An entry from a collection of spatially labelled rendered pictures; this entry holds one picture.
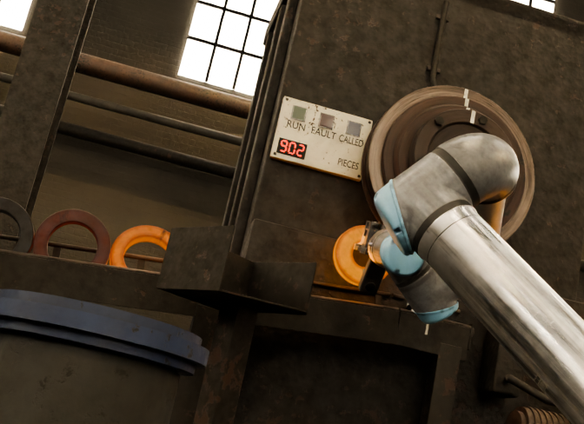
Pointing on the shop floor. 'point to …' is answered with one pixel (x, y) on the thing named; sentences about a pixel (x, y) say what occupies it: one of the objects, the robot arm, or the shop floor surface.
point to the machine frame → (285, 25)
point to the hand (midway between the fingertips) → (364, 248)
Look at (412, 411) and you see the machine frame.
